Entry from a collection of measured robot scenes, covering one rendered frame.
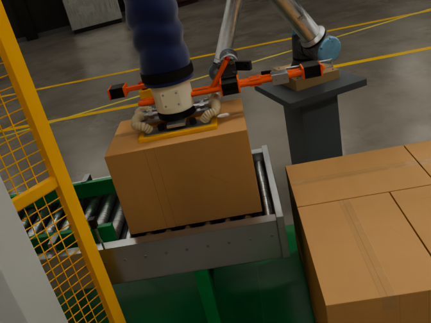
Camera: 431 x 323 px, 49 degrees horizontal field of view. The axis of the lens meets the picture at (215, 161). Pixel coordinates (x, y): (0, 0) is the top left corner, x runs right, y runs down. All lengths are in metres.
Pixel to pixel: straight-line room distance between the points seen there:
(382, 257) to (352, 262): 0.11
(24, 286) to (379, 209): 1.38
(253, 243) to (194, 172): 0.39
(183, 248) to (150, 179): 0.32
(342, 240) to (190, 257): 0.63
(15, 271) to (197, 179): 0.97
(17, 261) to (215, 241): 0.94
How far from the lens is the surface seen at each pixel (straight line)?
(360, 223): 1.95
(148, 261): 2.06
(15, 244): 1.26
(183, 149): 1.92
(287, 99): 2.73
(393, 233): 1.90
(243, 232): 1.95
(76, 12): 13.08
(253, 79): 2.01
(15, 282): 1.25
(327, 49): 2.66
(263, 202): 2.15
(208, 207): 2.05
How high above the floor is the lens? 1.68
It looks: 26 degrees down
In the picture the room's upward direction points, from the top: 13 degrees counter-clockwise
